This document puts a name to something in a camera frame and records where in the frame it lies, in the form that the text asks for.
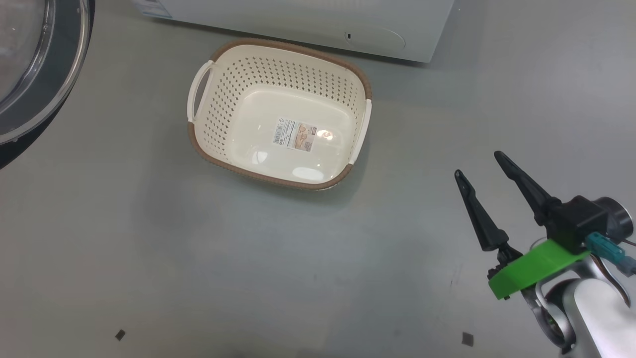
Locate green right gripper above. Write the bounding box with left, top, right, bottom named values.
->
left=454, top=151, right=604, bottom=300

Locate teal plug right camera cable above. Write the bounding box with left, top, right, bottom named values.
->
left=585, top=232, right=636, bottom=277

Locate blue energy label sticker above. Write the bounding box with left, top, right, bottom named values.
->
left=137, top=0, right=172, bottom=19

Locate cream basket brown rim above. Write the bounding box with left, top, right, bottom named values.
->
left=186, top=37, right=373, bottom=192

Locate basket product label sticker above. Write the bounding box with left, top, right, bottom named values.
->
left=272, top=118, right=318, bottom=151

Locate white front-load washing machine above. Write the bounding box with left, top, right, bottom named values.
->
left=132, top=0, right=455, bottom=64

